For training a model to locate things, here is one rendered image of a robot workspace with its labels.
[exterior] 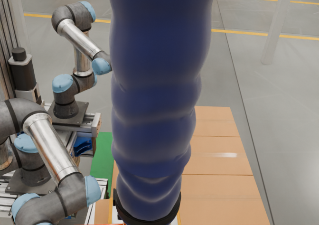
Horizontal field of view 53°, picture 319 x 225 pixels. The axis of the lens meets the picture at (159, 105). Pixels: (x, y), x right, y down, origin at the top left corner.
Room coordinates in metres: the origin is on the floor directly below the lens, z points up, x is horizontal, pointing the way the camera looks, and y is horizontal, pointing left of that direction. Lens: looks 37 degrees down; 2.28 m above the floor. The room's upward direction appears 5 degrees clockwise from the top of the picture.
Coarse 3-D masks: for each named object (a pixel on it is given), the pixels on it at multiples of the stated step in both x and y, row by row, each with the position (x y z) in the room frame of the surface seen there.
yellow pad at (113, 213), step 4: (112, 200) 0.83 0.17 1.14; (112, 204) 0.81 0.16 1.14; (112, 208) 0.79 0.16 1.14; (112, 212) 0.77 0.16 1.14; (116, 212) 0.77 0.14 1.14; (108, 216) 0.75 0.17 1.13; (112, 216) 0.75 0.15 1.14; (116, 216) 0.75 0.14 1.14; (108, 220) 0.73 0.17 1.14; (112, 220) 0.73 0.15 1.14
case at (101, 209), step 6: (96, 204) 0.93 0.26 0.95; (102, 204) 0.94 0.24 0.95; (108, 204) 0.94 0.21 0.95; (96, 210) 0.90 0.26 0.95; (102, 210) 0.90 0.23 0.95; (108, 210) 0.91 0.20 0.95; (96, 216) 0.87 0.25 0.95; (102, 216) 0.87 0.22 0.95; (96, 222) 0.84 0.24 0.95; (102, 222) 0.84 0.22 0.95
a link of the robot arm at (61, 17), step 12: (60, 12) 1.48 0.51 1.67; (60, 24) 1.42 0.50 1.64; (72, 24) 1.43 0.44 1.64; (72, 36) 1.36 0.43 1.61; (84, 36) 1.36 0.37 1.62; (84, 48) 1.29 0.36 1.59; (96, 48) 1.28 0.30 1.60; (96, 60) 1.21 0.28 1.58; (108, 60) 1.23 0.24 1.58; (96, 72) 1.20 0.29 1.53; (108, 72) 1.21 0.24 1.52
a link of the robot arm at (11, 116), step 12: (0, 108) 0.78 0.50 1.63; (12, 108) 0.79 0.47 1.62; (0, 120) 0.75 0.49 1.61; (12, 120) 0.77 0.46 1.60; (0, 132) 0.74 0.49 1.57; (12, 132) 0.76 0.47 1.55; (0, 144) 0.76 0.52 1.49; (0, 156) 0.83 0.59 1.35; (12, 156) 0.92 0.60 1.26; (0, 168) 0.86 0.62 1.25; (12, 168) 0.91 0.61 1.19
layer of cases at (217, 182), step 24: (216, 120) 2.15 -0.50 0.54; (192, 144) 1.83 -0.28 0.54; (216, 144) 1.85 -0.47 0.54; (240, 144) 1.87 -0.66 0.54; (192, 168) 1.58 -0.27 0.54; (216, 168) 1.60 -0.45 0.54; (240, 168) 1.62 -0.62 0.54; (192, 192) 1.37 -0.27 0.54; (216, 192) 1.39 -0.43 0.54; (240, 192) 1.40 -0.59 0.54; (192, 216) 1.19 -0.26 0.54; (216, 216) 1.20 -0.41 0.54; (240, 216) 1.21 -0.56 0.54; (264, 216) 1.23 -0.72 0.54
